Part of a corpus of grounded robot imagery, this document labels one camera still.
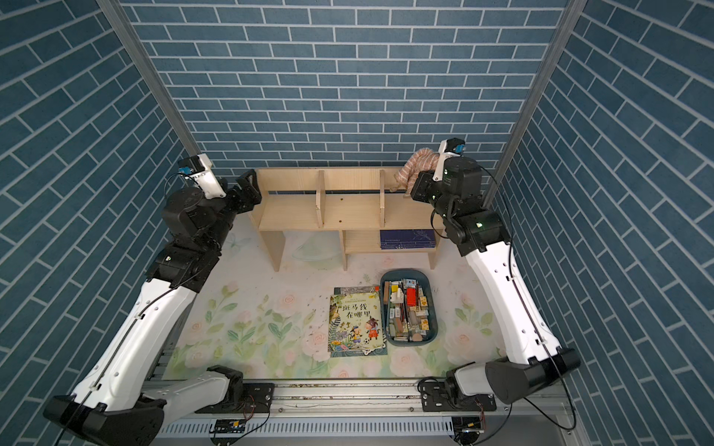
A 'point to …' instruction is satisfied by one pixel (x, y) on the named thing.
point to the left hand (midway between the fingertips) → (254, 174)
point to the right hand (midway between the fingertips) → (423, 173)
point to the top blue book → (407, 239)
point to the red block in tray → (411, 296)
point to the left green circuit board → (231, 426)
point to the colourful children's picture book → (356, 322)
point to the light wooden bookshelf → (355, 202)
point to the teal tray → (409, 307)
